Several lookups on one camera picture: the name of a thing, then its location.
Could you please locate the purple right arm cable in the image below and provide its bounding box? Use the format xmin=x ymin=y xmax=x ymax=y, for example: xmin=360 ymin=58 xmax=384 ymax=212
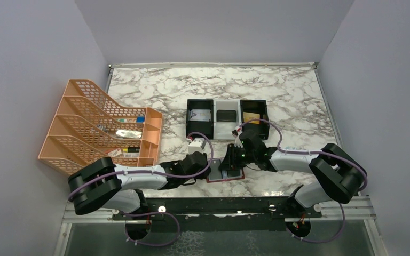
xmin=238 ymin=118 xmax=368 ymax=245

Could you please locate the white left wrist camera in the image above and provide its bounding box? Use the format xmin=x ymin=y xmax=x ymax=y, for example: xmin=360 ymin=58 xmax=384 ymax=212
xmin=187 ymin=138 xmax=206 ymax=155

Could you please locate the black card in bin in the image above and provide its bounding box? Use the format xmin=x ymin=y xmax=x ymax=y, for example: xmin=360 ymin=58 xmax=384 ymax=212
xmin=216 ymin=109 xmax=238 ymax=123

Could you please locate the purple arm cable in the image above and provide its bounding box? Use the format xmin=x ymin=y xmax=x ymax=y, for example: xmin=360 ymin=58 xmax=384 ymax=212
xmin=238 ymin=118 xmax=368 ymax=245
xmin=67 ymin=131 xmax=215 ymax=203

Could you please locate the silver foil packet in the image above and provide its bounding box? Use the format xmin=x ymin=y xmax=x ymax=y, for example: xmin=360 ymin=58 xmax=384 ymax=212
xmin=115 ymin=129 xmax=142 ymax=139

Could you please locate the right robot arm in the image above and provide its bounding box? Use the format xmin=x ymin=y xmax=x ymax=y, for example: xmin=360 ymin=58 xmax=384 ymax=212
xmin=219 ymin=131 xmax=367 ymax=213

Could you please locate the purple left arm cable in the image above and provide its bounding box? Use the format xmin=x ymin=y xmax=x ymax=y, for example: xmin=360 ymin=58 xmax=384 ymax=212
xmin=67 ymin=131 xmax=215 ymax=203

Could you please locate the black mounting rail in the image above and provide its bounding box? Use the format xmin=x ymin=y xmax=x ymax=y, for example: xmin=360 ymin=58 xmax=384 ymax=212
xmin=112 ymin=196 xmax=322 ymax=233

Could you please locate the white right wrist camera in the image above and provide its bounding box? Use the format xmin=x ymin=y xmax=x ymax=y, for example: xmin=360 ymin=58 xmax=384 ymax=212
xmin=232 ymin=127 xmax=243 ymax=148

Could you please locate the gold card in bin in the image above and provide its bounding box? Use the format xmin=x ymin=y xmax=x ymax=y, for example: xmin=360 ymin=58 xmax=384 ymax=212
xmin=243 ymin=112 xmax=261 ymax=124

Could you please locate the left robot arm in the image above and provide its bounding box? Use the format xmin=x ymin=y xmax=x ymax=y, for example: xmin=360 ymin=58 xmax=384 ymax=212
xmin=68 ymin=152 xmax=211 ymax=215

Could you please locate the white middle bin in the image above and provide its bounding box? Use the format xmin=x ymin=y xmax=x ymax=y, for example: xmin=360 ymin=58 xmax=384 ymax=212
xmin=213 ymin=99 xmax=242 ymax=140

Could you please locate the left black bin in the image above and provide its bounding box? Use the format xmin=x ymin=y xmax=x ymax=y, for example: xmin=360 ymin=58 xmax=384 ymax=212
xmin=185 ymin=99 xmax=214 ymax=140

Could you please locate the red card holder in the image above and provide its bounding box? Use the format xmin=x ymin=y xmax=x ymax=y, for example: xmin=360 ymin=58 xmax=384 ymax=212
xmin=206 ymin=158 xmax=245 ymax=183

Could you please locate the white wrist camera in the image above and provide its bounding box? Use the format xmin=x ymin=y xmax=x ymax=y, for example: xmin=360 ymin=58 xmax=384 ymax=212
xmin=232 ymin=127 xmax=243 ymax=148
xmin=187 ymin=138 xmax=206 ymax=155

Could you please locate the right black bin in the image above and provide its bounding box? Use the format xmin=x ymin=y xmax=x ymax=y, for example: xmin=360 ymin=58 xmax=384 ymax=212
xmin=240 ymin=100 xmax=270 ymax=140

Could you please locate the orange plastic file organizer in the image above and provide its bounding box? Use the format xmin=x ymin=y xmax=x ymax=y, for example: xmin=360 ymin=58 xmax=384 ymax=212
xmin=38 ymin=79 xmax=163 ymax=175

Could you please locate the black bin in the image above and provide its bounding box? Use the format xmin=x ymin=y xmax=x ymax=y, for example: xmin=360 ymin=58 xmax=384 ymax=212
xmin=240 ymin=100 xmax=270 ymax=140
xmin=185 ymin=99 xmax=214 ymax=140

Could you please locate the blue item in organizer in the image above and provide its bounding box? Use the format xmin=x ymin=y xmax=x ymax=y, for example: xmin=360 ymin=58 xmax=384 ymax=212
xmin=136 ymin=116 xmax=145 ymax=123

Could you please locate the yellow black marker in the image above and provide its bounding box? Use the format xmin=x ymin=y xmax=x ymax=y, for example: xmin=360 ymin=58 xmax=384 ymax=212
xmin=122 ymin=147 xmax=140 ymax=153

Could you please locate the black VIP card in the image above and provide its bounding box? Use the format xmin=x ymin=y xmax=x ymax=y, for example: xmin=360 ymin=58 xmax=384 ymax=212
xmin=208 ymin=159 xmax=223 ymax=181

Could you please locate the silver card in bin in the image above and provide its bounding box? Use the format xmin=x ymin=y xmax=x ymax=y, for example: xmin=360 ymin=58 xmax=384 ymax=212
xmin=189 ymin=109 xmax=211 ymax=122

